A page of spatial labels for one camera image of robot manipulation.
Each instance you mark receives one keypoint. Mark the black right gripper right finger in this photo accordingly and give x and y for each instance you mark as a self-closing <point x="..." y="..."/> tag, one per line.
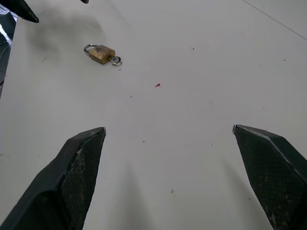
<point x="273" y="177"/>

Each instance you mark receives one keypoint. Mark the brass padlock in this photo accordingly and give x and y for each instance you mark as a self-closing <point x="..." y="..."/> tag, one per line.
<point x="100" y="54"/>

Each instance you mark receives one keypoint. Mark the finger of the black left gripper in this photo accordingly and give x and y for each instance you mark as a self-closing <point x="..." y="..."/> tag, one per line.
<point x="85" y="1"/>
<point x="26" y="10"/>

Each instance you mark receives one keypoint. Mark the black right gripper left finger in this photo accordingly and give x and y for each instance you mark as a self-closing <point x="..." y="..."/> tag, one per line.
<point x="60" y="182"/>

